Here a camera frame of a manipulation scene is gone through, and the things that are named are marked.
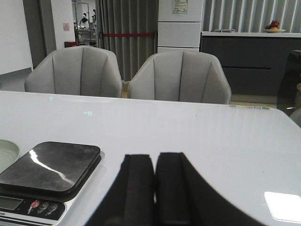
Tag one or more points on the green round plate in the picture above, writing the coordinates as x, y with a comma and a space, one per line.
9, 153

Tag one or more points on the grey upholstered chair left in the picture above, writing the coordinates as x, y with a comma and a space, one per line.
80, 70

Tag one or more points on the white refrigerator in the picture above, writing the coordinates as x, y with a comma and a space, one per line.
179, 25

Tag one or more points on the black silver kitchen scale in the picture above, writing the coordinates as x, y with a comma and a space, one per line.
40, 187

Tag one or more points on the grey upholstered chair right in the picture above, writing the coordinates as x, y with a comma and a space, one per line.
181, 75

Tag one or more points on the red bin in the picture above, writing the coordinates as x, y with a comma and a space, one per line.
68, 44

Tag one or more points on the fruit bowl on counter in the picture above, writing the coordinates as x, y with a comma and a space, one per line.
273, 27

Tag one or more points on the red barrier belt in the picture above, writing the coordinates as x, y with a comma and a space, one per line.
149, 34

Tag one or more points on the grey upholstered chair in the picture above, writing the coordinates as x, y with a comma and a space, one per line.
80, 70
181, 75

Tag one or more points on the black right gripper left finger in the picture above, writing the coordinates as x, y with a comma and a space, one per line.
130, 199

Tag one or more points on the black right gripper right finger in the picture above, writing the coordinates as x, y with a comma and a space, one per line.
184, 198

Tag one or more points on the dark grey sideboard counter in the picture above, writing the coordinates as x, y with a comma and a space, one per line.
254, 63

